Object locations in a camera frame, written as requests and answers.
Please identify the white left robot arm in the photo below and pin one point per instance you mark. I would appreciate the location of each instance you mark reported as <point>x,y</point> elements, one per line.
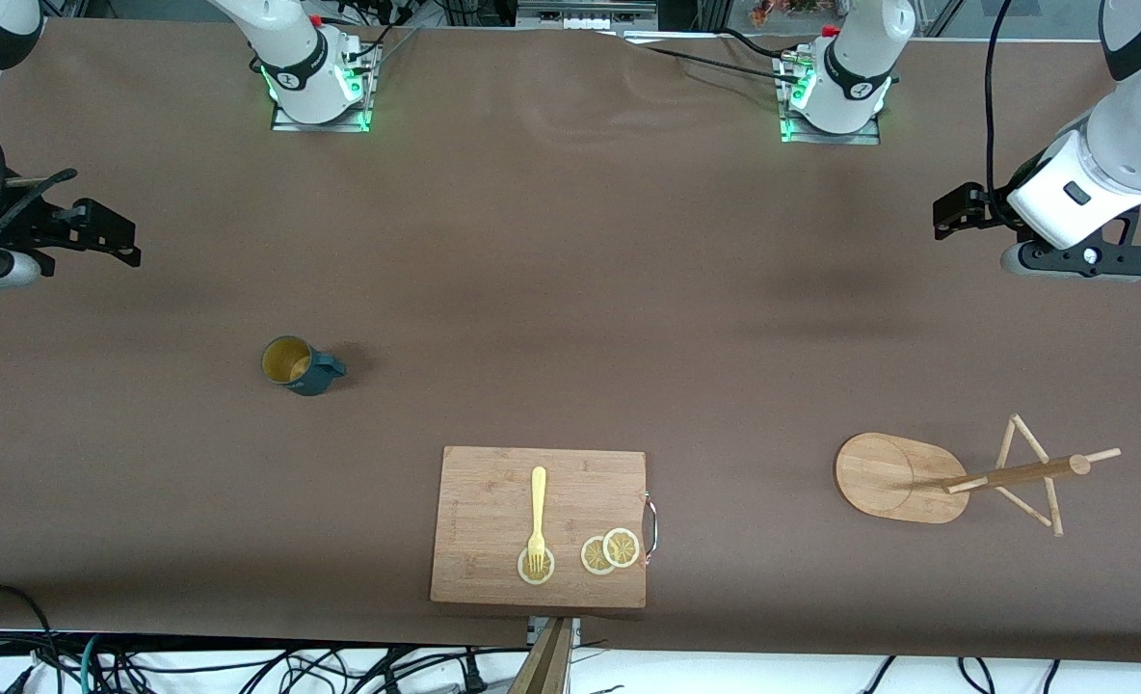
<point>1139,135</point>

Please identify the lemon slice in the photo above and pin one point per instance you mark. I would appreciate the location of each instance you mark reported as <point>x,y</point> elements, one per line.
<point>548,571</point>
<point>621,547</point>
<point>591,558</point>

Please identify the teal cup with yellow inside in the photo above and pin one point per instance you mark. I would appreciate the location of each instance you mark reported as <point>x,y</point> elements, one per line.
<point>312,378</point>

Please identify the wooden cup rack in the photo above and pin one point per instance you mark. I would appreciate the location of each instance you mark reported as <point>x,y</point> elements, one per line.
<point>888,477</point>

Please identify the wooden stand leg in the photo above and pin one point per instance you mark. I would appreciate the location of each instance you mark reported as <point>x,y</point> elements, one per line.
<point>546,665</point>

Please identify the metal clamp bracket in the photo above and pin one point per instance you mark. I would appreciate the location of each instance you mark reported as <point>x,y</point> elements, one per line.
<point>535,631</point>

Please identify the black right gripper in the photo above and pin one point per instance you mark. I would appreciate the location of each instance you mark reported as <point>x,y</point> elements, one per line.
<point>23,228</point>

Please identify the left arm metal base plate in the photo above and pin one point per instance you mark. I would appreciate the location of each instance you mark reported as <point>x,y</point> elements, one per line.
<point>831,138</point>

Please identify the wooden cutting board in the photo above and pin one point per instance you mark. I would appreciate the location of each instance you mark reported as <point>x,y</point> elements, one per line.
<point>484,511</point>

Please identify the yellow plastic fork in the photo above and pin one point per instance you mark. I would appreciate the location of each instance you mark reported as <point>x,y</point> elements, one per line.
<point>538,501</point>

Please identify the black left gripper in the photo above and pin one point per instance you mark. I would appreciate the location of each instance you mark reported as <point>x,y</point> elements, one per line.
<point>993,209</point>

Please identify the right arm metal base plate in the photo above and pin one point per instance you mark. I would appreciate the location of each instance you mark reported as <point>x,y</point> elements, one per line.
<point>320,125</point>

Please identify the orange decoration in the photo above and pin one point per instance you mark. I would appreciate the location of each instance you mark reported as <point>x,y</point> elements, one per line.
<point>773,12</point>

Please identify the white power strip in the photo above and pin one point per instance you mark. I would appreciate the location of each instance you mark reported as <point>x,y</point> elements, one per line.
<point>585,14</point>

